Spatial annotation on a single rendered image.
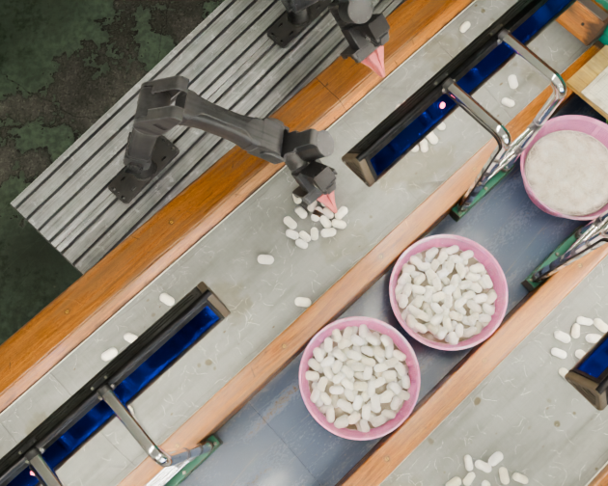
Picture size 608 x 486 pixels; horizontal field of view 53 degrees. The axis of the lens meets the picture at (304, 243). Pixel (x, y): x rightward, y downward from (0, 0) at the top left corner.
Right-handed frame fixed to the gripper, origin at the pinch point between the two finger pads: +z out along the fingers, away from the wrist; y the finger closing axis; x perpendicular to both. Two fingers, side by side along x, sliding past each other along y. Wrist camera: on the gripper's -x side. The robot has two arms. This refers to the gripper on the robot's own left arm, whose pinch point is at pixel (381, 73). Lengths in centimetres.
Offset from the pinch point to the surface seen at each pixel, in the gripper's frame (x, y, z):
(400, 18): 14.1, 18.7, -2.6
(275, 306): -6, -55, 24
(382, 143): -32.0, -21.7, -2.0
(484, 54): -31.8, 5.3, -1.4
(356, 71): 11.9, 0.0, -0.2
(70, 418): -32, -94, -3
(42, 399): 7, -108, 8
